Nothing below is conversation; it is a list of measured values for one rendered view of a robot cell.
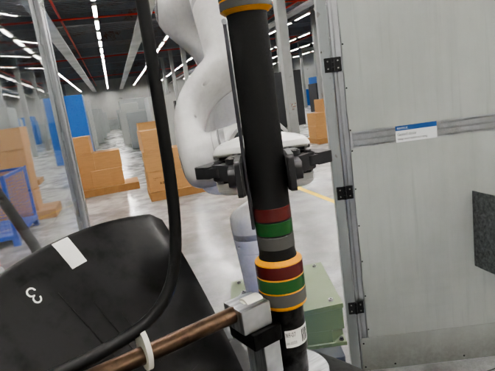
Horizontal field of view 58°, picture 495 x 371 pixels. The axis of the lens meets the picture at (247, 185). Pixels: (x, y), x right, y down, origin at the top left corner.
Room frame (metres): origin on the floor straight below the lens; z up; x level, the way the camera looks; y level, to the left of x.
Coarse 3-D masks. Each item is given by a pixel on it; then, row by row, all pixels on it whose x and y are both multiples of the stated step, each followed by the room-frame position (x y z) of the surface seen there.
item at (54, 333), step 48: (96, 240) 0.42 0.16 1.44; (144, 240) 0.45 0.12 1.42; (0, 288) 0.35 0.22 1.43; (48, 288) 0.37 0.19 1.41; (96, 288) 0.38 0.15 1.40; (144, 288) 0.40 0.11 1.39; (192, 288) 0.42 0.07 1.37; (0, 336) 0.33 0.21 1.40; (48, 336) 0.34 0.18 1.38; (96, 336) 0.35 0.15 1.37
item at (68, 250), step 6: (60, 240) 0.41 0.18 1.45; (66, 240) 0.41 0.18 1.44; (54, 246) 0.40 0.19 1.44; (60, 246) 0.40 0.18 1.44; (66, 246) 0.41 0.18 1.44; (72, 246) 0.41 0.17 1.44; (60, 252) 0.40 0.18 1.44; (66, 252) 0.40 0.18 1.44; (72, 252) 0.40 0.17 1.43; (78, 252) 0.40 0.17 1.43; (66, 258) 0.40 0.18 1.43; (72, 258) 0.40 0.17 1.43; (78, 258) 0.40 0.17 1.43; (84, 258) 0.40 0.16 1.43; (72, 264) 0.39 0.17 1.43; (78, 264) 0.40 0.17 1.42
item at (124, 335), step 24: (144, 0) 0.33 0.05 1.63; (144, 24) 0.33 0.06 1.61; (144, 48) 0.33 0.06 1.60; (168, 144) 0.33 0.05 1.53; (168, 168) 0.33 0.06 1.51; (168, 192) 0.33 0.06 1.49; (168, 216) 0.33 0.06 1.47; (168, 288) 0.32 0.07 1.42; (120, 336) 0.30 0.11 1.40; (144, 336) 0.30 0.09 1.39; (72, 360) 0.28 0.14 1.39; (96, 360) 0.29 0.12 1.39
